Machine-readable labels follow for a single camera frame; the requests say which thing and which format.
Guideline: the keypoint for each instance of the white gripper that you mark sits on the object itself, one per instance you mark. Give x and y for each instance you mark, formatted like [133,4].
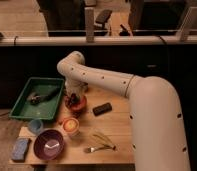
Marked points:
[77,88]

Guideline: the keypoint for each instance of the dark purple grapes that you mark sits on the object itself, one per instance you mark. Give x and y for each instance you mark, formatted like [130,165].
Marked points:
[73,99]

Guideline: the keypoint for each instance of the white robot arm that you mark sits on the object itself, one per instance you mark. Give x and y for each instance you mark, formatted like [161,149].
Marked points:
[158,133]

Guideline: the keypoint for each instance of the red bowl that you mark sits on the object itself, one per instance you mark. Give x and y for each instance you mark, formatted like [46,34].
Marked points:
[78,107]

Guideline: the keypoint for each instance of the purple bowl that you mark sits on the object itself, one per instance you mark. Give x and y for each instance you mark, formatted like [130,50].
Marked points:
[48,145]

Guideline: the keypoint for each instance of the green plastic tray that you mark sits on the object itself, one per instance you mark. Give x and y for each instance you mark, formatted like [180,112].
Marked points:
[46,110]

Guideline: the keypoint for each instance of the dark brush in tray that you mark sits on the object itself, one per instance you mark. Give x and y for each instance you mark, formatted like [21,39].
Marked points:
[35,99]

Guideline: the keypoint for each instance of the orange cup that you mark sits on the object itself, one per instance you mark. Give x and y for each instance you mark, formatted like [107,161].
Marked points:
[71,126]

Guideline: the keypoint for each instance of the black rectangular block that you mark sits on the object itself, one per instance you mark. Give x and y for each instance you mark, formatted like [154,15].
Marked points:
[102,109]

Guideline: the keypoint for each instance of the small blue cup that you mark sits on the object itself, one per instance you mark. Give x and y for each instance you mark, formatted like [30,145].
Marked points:
[35,126]

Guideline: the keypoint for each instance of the yellow tongs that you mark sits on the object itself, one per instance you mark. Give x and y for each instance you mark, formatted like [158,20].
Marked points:
[103,139]

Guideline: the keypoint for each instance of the silver fork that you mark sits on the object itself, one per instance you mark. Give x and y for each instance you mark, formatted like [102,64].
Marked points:
[93,149]

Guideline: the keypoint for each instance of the black office chair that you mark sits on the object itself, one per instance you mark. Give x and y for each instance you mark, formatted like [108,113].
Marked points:
[102,19]

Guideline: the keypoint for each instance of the blue sponge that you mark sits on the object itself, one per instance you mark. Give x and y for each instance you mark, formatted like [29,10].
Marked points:
[20,149]

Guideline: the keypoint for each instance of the white horizontal rail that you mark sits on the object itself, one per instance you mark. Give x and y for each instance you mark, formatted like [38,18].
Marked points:
[96,41]

